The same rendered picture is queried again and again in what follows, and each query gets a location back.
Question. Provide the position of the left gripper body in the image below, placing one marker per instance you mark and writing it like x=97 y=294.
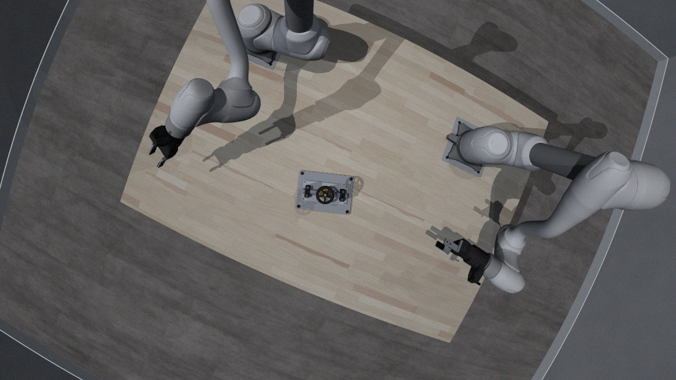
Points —
x=482 y=263

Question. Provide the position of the brass valve with black handwheel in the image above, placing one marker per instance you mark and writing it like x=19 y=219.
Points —
x=325 y=193

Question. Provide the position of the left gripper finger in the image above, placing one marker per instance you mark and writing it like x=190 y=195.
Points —
x=452 y=245
x=443 y=247

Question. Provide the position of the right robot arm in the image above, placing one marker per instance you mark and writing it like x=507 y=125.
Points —
x=260 y=32

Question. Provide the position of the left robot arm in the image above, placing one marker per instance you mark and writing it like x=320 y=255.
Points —
x=607 y=181

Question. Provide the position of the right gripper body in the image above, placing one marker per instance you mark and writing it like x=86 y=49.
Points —
x=168 y=138

